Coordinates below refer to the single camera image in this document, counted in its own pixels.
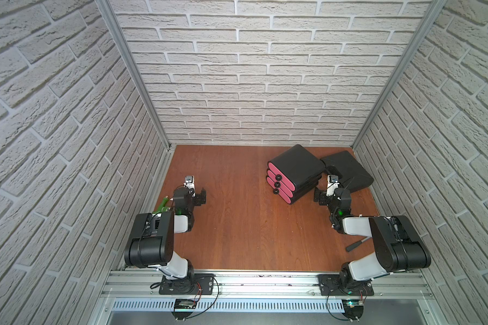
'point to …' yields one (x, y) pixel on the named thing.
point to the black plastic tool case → (352, 174)
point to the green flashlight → (162, 207)
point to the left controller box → (184, 303)
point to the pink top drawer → (280, 176)
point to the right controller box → (353, 308)
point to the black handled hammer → (354, 245)
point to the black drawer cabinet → (303, 168)
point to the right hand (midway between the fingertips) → (328, 187)
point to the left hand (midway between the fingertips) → (193, 184)
